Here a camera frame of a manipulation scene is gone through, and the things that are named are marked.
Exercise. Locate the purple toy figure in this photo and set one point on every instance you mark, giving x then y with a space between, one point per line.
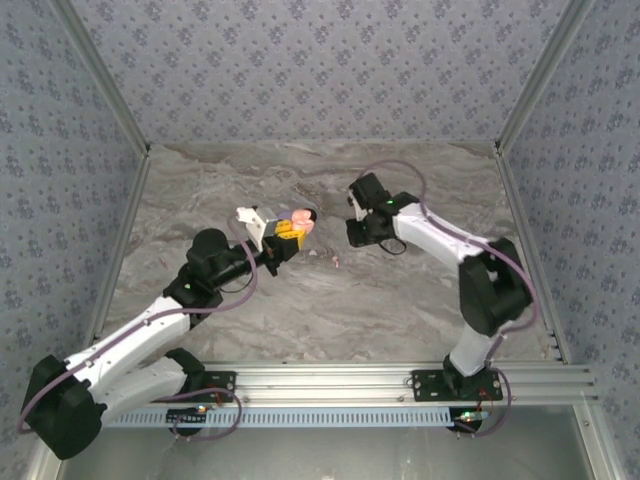
282 215

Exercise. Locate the black rounded piece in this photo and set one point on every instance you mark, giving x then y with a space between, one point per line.
317 214

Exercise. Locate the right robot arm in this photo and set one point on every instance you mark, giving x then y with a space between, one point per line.
440 235

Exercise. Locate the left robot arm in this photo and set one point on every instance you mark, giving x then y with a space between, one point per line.
135 335

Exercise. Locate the small controller board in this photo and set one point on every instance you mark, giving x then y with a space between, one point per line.
187 419
470 417

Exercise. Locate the aluminium table side rail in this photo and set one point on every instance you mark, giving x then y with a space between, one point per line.
522 215
124 225

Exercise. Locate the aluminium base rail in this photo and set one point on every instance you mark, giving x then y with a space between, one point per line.
325 382

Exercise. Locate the aluminium frame post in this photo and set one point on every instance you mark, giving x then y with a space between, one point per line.
102 75
544 75

